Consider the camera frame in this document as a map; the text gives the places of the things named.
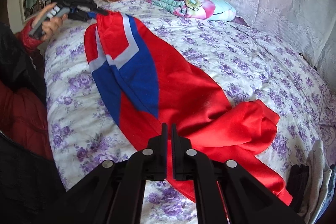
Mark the person's left hand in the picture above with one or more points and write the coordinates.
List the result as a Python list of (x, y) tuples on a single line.
[(53, 26)]

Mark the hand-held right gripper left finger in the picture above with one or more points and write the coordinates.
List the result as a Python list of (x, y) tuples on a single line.
[(160, 150)]

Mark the black cloth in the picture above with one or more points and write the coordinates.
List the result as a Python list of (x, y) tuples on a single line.
[(298, 184)]

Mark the white grey cloth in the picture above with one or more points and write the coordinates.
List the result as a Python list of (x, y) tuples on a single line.
[(313, 176)]

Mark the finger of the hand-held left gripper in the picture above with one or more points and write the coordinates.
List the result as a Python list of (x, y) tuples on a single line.
[(95, 8), (81, 15)]

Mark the purple pillow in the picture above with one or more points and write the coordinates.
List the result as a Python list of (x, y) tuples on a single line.
[(241, 22)]

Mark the person's red black jacket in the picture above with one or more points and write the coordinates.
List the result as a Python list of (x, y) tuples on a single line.
[(23, 121)]

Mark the person's left forearm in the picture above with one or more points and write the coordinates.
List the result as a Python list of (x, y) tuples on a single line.
[(29, 35)]

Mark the red blue white pants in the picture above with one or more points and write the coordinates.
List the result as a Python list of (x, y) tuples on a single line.
[(178, 98)]

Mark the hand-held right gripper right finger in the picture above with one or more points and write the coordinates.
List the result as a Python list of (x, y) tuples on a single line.
[(179, 153)]

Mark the purple floral bed sheet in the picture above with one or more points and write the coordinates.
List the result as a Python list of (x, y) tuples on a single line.
[(249, 61)]

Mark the folded floral blanket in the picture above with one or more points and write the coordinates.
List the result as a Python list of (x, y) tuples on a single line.
[(191, 5)]

